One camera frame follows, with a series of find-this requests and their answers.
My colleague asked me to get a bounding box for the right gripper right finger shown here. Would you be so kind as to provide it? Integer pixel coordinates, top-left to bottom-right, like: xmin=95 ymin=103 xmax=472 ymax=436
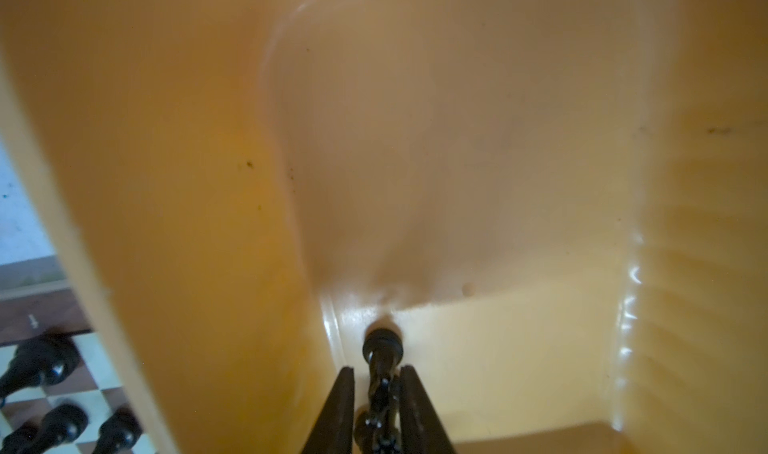
xmin=399 ymin=365 xmax=456 ymax=454

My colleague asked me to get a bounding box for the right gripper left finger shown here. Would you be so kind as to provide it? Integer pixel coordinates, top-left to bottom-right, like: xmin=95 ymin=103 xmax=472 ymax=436
xmin=301 ymin=366 xmax=355 ymax=454

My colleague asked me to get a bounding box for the black chess piece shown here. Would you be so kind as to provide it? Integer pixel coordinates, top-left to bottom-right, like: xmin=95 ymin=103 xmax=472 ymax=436
xmin=353 ymin=328 xmax=403 ymax=453

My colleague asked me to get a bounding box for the wooden chess board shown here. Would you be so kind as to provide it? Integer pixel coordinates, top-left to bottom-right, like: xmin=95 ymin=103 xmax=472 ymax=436
xmin=1 ymin=286 xmax=155 ymax=453

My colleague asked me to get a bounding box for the yellow plastic bin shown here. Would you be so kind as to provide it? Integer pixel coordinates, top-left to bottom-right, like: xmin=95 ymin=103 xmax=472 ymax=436
xmin=1 ymin=0 xmax=767 ymax=453

